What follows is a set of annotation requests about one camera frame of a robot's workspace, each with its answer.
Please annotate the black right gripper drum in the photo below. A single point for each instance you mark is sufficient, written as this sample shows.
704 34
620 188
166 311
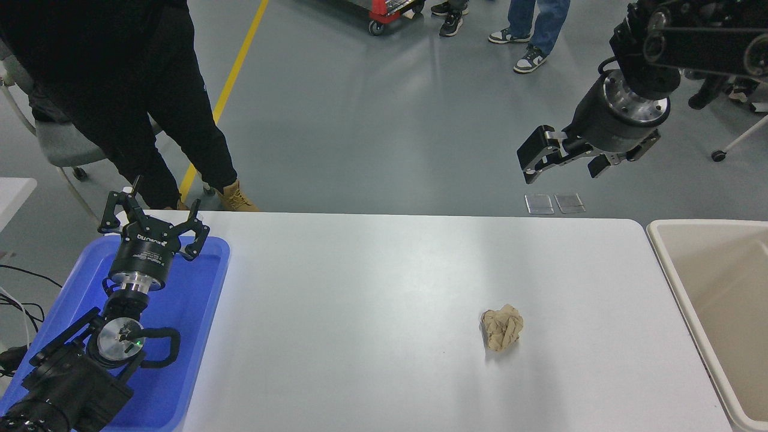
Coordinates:
606 129

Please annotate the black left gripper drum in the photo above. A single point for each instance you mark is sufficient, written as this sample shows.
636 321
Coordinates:
144 255

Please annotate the tan paper ball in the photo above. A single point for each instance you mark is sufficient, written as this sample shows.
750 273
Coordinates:
503 327

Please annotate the clear floor plate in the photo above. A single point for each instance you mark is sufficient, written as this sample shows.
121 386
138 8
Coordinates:
539 204
569 203

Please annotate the blue plastic tray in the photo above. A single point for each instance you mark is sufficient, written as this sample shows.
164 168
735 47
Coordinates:
192 312

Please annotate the grey wheeled chair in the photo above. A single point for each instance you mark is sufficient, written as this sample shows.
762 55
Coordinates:
66 147

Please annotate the person with dark shoes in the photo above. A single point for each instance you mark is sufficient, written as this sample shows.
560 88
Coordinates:
705 93

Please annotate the person in blue jeans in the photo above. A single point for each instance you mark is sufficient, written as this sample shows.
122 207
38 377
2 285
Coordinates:
543 24

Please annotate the small white side table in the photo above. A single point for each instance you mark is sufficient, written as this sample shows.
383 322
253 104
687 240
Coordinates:
12 198

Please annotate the white wheeled chair base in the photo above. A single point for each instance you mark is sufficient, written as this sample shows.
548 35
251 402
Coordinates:
744 138

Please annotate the person in black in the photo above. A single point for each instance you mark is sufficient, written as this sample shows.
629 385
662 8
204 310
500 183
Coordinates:
120 72

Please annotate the person with black shoes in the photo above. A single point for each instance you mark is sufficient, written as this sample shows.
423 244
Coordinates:
451 23

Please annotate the large pale bin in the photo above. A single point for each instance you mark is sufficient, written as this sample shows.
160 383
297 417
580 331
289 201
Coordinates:
720 288

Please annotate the red platform cart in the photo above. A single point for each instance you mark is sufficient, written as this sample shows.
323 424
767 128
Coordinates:
387 12

